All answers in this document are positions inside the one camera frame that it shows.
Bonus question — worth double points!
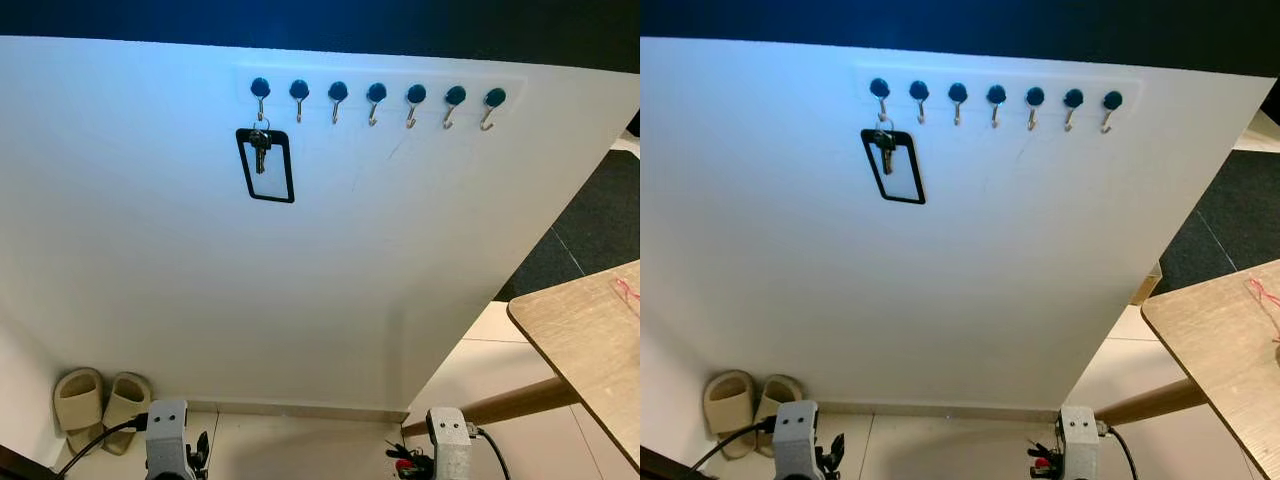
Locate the keys with black rectangular tag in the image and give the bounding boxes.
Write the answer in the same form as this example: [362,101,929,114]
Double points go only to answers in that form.
[236,119,296,204]
[861,118,926,205]

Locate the beige skirting board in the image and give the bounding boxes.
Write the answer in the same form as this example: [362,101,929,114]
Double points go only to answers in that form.
[185,399,411,423]
[805,398,1063,422]

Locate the round wooden table leg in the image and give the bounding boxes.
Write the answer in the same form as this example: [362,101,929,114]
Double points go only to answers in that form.
[1093,378,1209,429]
[402,376,583,438]

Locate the dark brown furniture piece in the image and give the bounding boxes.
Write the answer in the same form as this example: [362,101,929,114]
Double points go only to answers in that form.
[640,447,687,480]
[0,445,51,480]

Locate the light wooden table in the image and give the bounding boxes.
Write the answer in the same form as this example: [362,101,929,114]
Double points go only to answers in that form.
[507,260,641,471]
[1141,260,1280,480]

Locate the dark grey carpet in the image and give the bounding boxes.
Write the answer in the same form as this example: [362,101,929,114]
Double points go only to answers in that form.
[495,150,641,301]
[1150,150,1280,298]

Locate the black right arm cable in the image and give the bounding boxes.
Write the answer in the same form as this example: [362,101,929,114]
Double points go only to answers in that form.
[472,427,512,480]
[1098,424,1140,480]

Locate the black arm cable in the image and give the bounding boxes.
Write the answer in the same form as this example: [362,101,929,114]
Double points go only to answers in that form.
[472,427,512,480]
[58,414,149,477]
[1098,424,1140,480]
[690,416,776,473]

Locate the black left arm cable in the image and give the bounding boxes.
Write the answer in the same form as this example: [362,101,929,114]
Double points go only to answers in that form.
[58,414,149,477]
[690,416,776,473]

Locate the clear wall hook rail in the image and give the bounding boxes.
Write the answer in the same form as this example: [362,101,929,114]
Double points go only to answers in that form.
[855,64,1143,113]
[237,66,528,113]

